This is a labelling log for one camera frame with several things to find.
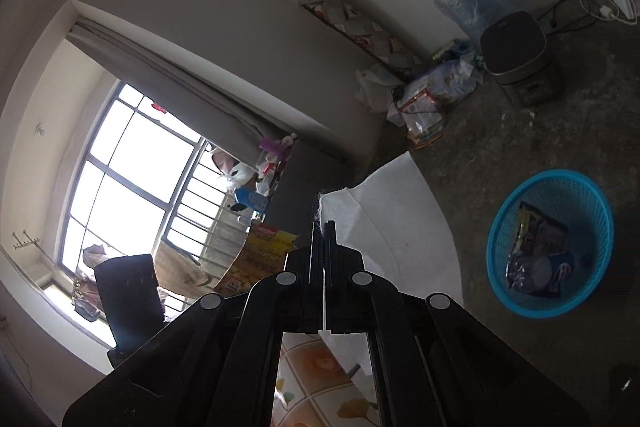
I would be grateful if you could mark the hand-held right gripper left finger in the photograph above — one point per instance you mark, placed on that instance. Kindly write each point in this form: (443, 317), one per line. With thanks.
(300, 287)

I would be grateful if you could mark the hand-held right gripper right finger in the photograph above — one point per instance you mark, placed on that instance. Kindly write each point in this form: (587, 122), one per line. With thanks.
(345, 287)

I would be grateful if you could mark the white paper sheet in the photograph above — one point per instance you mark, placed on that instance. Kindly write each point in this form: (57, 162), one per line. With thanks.
(395, 227)

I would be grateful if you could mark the blue plastic basket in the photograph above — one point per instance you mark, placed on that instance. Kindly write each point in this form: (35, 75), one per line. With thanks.
(590, 207)

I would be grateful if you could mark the hanging clothes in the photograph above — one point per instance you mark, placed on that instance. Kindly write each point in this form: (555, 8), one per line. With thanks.
(87, 267)

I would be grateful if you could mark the yellow snack bag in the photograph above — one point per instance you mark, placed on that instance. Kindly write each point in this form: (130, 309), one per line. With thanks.
(257, 257)

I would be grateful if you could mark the blue plastic item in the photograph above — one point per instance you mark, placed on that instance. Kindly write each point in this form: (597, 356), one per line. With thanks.
(249, 199)

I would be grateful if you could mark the dark grey cabinet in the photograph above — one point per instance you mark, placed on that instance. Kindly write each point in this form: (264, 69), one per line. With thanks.
(312, 177)

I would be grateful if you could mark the barred window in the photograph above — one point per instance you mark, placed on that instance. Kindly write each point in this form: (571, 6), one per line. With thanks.
(125, 177)

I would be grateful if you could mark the red snack packet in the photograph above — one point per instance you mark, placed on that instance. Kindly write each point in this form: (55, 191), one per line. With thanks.
(420, 104)

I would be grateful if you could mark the white plastic bag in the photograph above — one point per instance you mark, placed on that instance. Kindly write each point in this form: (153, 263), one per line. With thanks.
(372, 89)

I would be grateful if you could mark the dark yellow snack wrapper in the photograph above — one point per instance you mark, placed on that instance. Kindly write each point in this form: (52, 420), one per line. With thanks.
(542, 232)

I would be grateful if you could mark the blue white snack packet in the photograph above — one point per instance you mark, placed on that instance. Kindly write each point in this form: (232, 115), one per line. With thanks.
(562, 272)

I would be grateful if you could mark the grey curtain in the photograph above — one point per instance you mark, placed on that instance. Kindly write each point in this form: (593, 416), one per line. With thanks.
(180, 74)

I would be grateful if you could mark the clear plastic bag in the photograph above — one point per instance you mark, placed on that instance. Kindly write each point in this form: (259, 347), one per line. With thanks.
(445, 79)

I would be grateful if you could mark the patterned rolled mat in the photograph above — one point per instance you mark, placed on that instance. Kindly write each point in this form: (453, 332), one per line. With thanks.
(357, 24)

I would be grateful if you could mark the grey rice cooker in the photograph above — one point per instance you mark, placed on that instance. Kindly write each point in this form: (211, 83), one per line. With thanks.
(522, 57)

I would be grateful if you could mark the blue water jug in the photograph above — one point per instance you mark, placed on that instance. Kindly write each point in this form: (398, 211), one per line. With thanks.
(462, 2)

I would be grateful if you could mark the wall coat hooks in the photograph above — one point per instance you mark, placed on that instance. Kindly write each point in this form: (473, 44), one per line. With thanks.
(25, 240)

